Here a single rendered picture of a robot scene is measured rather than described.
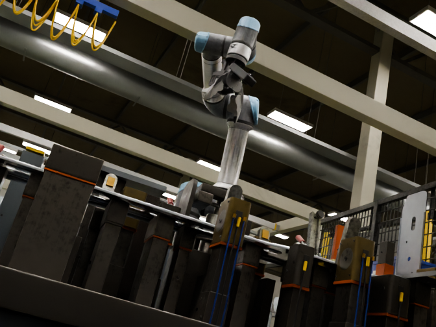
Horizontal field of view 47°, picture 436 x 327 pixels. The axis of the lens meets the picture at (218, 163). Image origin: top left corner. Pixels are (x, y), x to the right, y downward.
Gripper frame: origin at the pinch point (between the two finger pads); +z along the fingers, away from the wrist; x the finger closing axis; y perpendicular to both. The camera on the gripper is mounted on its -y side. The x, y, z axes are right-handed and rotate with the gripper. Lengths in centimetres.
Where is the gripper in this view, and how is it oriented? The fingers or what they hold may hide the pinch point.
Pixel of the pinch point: (221, 112)
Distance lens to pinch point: 162.3
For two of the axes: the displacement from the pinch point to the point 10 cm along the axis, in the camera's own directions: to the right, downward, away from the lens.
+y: -6.7, -0.4, 7.4
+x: -6.6, -4.1, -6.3
